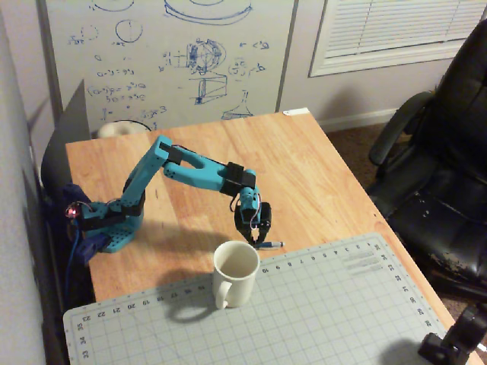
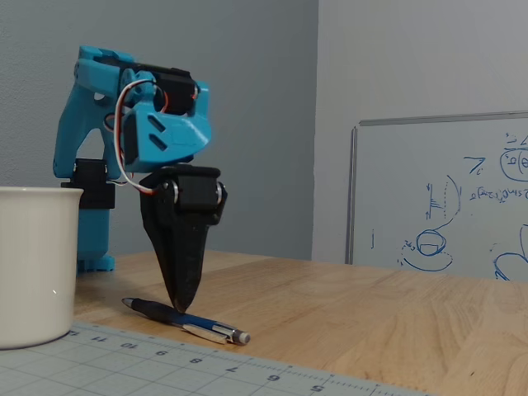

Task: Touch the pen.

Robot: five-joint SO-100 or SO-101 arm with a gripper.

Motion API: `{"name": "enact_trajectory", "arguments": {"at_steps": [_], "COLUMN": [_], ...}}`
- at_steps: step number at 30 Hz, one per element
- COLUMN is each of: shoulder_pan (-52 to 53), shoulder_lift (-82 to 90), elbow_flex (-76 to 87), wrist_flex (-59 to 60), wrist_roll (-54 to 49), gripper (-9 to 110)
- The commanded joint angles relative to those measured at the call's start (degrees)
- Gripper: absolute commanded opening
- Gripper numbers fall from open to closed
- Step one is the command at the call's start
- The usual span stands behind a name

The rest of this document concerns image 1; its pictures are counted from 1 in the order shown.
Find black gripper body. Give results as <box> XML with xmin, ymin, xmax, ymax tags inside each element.
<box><xmin>233</xmin><ymin>201</ymin><xmax>273</xmax><ymax>231</ymax></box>

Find white ceramic mug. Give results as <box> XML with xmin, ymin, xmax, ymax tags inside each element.
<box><xmin>212</xmin><ymin>240</ymin><xmax>262</xmax><ymax>310</ymax></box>

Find grey gridded cutting mat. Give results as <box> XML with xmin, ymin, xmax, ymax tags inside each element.
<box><xmin>62</xmin><ymin>232</ymin><xmax>452</xmax><ymax>365</ymax></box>

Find dark blue clamp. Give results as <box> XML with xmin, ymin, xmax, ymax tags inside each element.
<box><xmin>73</xmin><ymin>233</ymin><xmax>112</xmax><ymax>265</ymax></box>
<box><xmin>62</xmin><ymin>182</ymin><xmax>93</xmax><ymax>214</ymax></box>

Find white tape roll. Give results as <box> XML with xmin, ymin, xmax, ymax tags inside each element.
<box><xmin>96</xmin><ymin>119</ymin><xmax>154</xmax><ymax>139</ymax></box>

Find controller board red led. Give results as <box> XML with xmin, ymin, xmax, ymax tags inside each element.
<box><xmin>63</xmin><ymin>203</ymin><xmax>83</xmax><ymax>221</ymax></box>

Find black leather office chair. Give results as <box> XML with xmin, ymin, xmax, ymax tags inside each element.
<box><xmin>368</xmin><ymin>18</ymin><xmax>487</xmax><ymax>302</ymax></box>

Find whiteboard with blue drawings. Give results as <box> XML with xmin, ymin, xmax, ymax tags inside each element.
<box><xmin>37</xmin><ymin>0</ymin><xmax>300</xmax><ymax>132</ymax></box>

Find white window blinds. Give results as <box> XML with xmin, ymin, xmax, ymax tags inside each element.
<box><xmin>308</xmin><ymin>0</ymin><xmax>487</xmax><ymax>78</ymax></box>

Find white wrist servo cable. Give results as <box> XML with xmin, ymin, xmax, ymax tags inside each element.
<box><xmin>230</xmin><ymin>192</ymin><xmax>264</xmax><ymax>229</ymax></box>

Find blue usb cable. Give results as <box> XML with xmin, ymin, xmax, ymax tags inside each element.
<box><xmin>65</xmin><ymin>223</ymin><xmax>83</xmax><ymax>306</ymax></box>

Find black camera stand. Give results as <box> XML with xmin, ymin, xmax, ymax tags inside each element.
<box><xmin>418</xmin><ymin>305</ymin><xmax>487</xmax><ymax>365</ymax></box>

